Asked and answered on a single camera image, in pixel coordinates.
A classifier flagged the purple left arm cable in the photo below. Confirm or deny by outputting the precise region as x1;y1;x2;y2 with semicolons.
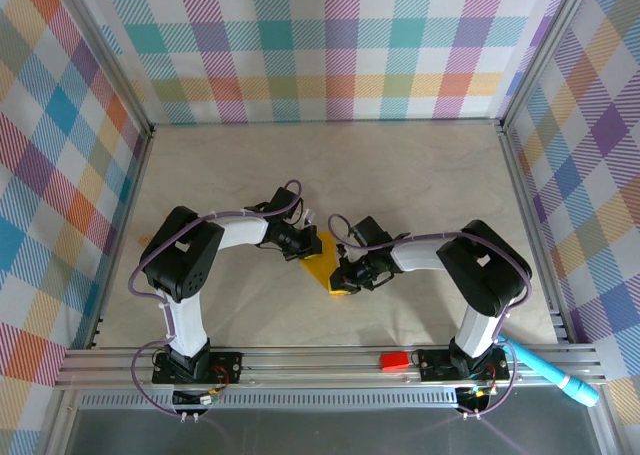
128;179;307;419

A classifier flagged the wide aluminium extrusion rail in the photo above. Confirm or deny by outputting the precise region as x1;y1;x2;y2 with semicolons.
53;344;607;392

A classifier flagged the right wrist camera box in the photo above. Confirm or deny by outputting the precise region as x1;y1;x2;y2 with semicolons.
349;216;409;249

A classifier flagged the teal cylindrical tube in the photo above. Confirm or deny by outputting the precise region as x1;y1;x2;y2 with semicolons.
502;342;600;407

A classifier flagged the yellow paper sheet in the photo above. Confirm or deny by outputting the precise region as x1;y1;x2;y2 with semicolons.
298;230;354;299

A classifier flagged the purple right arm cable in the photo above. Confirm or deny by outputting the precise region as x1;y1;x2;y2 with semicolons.
327;214;532;419

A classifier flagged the long aluminium table edge bar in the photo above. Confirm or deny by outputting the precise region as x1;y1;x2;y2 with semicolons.
149;118;504;127

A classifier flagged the slotted grey cable duct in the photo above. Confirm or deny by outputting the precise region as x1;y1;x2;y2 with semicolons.
79;392;461;410

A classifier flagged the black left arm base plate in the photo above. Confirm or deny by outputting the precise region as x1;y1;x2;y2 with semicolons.
151;349;245;387

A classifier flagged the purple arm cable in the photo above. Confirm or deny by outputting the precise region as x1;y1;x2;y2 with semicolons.
128;179;307;419
327;214;532;419

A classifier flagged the aluminium table side bar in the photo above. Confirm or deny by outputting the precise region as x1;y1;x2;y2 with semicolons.
497;124;574;349
87;127;156;351

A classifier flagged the red rectangular block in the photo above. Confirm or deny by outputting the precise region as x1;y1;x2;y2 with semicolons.
380;352;410;373

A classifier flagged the black cable mount bracket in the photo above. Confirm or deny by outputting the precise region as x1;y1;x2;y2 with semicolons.
171;387;225;424
455;383;497;422

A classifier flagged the grey metal panel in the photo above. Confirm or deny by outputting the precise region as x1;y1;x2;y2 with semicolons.
62;407;604;455

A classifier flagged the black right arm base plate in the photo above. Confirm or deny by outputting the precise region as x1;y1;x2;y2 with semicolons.
417;347;511;382

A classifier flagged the aluminium frame post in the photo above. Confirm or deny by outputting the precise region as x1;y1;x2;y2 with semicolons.
49;0;156;139
497;0;599;134

